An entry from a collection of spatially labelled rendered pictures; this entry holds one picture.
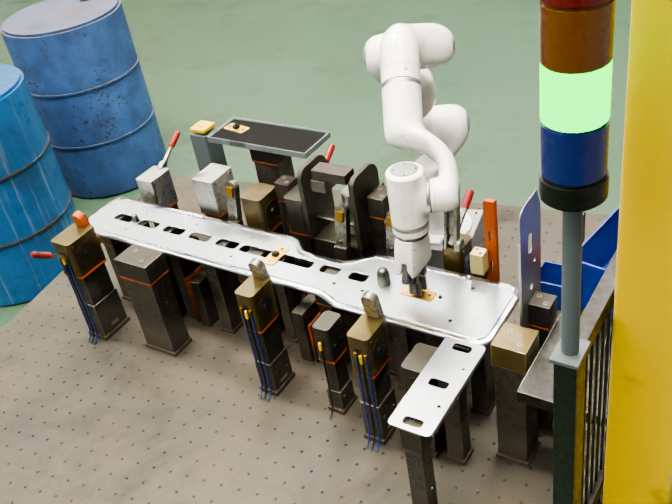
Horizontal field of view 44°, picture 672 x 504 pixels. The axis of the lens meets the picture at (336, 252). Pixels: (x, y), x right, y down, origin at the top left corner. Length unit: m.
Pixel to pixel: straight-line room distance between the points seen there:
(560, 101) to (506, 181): 3.54
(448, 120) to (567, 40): 1.60
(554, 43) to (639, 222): 0.31
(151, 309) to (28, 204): 1.74
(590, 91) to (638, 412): 0.56
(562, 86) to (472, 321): 1.19
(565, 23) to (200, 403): 1.74
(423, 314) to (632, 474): 0.79
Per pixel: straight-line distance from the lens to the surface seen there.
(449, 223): 2.08
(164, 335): 2.47
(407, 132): 1.83
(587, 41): 0.81
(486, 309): 1.98
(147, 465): 2.23
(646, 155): 1.00
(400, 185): 1.76
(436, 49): 2.04
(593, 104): 0.84
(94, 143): 4.79
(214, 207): 2.50
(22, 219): 4.08
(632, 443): 1.30
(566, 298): 1.00
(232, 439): 2.21
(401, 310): 2.00
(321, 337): 2.02
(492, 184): 4.35
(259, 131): 2.57
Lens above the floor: 2.27
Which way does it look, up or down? 35 degrees down
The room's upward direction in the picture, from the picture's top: 10 degrees counter-clockwise
